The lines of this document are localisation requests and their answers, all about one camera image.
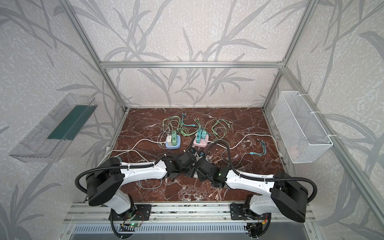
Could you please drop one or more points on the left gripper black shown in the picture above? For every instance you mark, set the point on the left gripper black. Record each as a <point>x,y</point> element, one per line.
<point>188,159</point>

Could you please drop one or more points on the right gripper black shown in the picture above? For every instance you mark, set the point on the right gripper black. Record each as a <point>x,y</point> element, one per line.
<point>199,163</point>

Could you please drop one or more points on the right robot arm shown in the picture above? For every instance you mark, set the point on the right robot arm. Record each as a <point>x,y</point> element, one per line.
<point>271,194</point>

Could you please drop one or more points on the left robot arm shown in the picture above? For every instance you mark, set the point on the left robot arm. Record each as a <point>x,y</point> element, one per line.
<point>102,184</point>

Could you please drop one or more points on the blue power strip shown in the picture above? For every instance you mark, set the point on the blue power strip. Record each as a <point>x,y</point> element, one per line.
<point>170,146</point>

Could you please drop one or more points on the green charger on blue strip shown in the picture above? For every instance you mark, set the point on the green charger on blue strip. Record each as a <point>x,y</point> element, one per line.
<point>174,138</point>

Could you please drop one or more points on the pink power strip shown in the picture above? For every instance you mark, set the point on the pink power strip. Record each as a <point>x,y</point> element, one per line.
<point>203,142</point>

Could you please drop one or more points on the teal charger on pink strip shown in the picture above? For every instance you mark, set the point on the teal charger on pink strip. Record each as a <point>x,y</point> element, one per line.
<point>201,134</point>

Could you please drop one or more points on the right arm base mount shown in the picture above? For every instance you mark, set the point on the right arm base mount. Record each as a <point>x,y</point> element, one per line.
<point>242,212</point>

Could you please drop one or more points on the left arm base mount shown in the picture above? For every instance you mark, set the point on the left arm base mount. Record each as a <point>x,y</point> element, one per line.
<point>141,212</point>

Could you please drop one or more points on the white wire mesh basket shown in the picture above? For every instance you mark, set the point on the white wire mesh basket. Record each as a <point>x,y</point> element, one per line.
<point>303,135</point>

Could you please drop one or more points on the aluminium front rail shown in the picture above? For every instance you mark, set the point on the aluminium front rail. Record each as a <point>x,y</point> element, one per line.
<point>161,212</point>

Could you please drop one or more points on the clear plastic wall tray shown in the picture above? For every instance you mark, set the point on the clear plastic wall tray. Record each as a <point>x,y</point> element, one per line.
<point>48,141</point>

